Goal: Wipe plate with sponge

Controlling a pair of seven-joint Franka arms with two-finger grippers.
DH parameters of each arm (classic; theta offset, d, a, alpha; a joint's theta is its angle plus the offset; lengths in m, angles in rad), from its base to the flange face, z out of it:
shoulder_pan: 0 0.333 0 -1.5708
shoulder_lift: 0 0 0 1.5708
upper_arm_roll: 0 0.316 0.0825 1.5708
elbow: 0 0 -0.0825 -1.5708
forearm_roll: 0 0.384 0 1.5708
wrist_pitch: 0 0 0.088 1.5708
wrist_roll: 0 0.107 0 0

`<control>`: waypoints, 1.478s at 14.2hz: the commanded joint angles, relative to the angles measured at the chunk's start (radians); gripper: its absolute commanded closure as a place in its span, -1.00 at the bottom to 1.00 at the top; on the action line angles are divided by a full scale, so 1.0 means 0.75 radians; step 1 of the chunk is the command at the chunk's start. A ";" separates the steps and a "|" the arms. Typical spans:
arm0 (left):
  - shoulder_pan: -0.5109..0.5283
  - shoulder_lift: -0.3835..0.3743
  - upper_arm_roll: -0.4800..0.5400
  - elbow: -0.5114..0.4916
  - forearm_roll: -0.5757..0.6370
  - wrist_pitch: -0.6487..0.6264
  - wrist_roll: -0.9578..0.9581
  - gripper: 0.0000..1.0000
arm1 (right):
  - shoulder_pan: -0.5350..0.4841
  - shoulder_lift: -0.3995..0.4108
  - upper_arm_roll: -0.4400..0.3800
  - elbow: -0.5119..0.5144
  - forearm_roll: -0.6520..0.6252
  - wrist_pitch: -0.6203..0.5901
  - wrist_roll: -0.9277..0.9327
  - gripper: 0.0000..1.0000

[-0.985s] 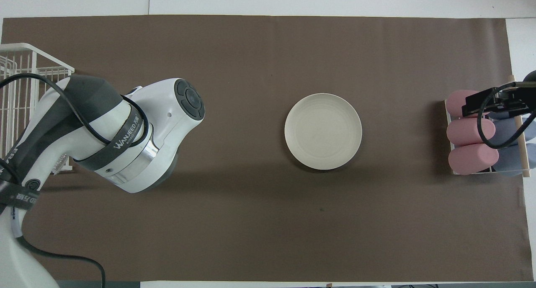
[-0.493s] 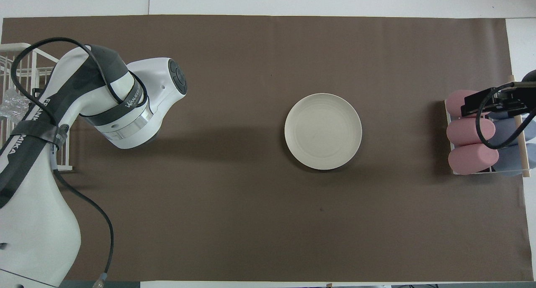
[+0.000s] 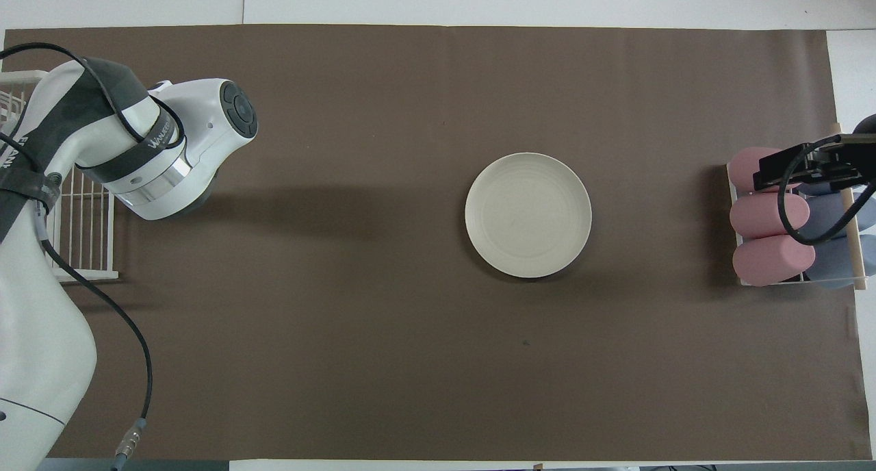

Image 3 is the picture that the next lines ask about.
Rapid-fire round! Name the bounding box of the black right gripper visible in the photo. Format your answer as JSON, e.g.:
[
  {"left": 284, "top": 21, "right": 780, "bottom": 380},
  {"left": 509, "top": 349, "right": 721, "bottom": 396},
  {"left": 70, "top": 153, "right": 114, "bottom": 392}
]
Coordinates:
[{"left": 753, "top": 134, "right": 876, "bottom": 192}]

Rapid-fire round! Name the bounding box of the cream round plate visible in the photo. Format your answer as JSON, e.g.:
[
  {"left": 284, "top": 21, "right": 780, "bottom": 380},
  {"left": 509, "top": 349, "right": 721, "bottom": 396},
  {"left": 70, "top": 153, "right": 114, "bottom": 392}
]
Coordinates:
[{"left": 465, "top": 152, "right": 593, "bottom": 279}]

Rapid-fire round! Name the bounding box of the cup rack with wooden bar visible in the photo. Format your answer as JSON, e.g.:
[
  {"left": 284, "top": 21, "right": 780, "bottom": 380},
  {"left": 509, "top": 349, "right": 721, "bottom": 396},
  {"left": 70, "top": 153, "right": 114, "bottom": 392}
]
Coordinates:
[{"left": 725, "top": 122, "right": 870, "bottom": 292}]

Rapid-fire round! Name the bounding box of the pink plastic cup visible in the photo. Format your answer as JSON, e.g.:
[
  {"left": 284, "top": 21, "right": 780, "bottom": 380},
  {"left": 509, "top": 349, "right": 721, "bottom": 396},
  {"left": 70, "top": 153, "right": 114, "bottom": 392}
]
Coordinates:
[
  {"left": 730, "top": 192, "right": 812, "bottom": 240},
  {"left": 727, "top": 147, "right": 808, "bottom": 194},
  {"left": 732, "top": 235, "right": 816, "bottom": 287}
]

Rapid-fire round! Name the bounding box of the brown paper table mat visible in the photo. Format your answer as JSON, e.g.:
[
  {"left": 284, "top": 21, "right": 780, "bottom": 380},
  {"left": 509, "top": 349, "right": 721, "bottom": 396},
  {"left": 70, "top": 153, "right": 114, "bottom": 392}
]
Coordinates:
[{"left": 0, "top": 25, "right": 860, "bottom": 461}]

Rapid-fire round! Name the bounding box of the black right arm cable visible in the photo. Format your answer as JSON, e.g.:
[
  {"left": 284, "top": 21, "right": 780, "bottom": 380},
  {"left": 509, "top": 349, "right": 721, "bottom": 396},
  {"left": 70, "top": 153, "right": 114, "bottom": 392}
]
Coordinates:
[{"left": 777, "top": 141, "right": 876, "bottom": 246}]

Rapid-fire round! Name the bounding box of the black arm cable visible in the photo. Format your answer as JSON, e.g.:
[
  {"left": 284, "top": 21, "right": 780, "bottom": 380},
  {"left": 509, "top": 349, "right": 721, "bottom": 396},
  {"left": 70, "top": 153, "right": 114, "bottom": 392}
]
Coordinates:
[
  {"left": 777, "top": 141, "right": 876, "bottom": 246},
  {"left": 0, "top": 42, "right": 187, "bottom": 471}
]

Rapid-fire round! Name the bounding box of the white wire dish rack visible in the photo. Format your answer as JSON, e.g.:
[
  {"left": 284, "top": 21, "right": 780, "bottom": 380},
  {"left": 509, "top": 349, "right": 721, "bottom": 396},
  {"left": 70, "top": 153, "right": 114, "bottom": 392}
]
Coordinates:
[{"left": 0, "top": 71, "right": 119, "bottom": 283}]

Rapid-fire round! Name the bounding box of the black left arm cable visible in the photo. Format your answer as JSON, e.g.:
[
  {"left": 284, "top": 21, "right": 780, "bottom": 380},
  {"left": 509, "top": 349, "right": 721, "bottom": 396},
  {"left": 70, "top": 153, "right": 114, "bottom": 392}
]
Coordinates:
[{"left": 0, "top": 42, "right": 187, "bottom": 471}]

